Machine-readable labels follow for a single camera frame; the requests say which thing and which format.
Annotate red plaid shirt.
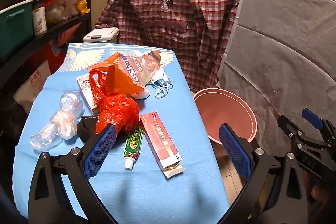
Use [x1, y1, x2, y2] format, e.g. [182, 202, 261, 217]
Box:
[95, 0, 243, 93]

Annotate blue winged-print tablecloth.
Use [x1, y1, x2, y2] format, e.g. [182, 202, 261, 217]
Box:
[12, 43, 229, 224]

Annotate white lidded bin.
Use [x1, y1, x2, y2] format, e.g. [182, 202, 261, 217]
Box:
[83, 27, 120, 44]

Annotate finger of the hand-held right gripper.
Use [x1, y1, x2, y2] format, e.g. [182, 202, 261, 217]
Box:
[278, 115, 306, 144]
[302, 108, 336, 140]

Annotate white paper tissue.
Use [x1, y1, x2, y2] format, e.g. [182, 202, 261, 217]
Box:
[131, 89, 150, 100]

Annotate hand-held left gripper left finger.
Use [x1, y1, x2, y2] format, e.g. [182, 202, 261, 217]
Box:
[28, 124, 117, 224]

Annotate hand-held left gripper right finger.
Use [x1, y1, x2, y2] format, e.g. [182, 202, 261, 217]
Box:
[219, 123, 309, 224]

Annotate white printed sack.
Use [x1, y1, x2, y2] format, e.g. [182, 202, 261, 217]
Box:
[13, 60, 51, 114]

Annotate red ointment box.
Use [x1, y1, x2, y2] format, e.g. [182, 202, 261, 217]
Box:
[140, 112, 185, 178]

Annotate orange printed snack wrapper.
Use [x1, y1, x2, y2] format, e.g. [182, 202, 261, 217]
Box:
[87, 50, 164, 97]

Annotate red cardboard carton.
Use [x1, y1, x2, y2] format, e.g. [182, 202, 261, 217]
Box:
[34, 22, 82, 77]

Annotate grey fabric cover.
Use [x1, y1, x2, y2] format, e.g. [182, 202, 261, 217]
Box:
[218, 0, 336, 161]

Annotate green toothpaste tube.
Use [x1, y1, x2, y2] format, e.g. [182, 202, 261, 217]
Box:
[123, 124, 145, 170]

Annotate white medicine box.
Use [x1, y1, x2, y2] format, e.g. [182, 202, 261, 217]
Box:
[76, 73, 101, 112]

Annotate orange plastic bag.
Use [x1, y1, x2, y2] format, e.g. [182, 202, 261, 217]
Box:
[88, 68, 141, 135]

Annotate blue face mask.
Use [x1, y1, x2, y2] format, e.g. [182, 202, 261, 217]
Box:
[151, 68, 174, 98]

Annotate green storage box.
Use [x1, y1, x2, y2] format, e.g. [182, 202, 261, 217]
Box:
[0, 0, 34, 62]

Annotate pink plastic bucket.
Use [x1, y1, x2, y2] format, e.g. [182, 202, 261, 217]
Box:
[193, 88, 258, 146]

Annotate white labelled jar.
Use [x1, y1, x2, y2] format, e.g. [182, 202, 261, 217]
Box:
[32, 0, 47, 37]

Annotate person's right hand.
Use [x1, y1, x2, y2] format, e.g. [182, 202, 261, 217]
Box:
[303, 172, 332, 216]

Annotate clear bags of food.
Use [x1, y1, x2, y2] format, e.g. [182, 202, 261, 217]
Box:
[45, 0, 87, 24]

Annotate clear plastic bag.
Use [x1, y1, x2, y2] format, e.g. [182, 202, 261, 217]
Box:
[29, 91, 84, 149]

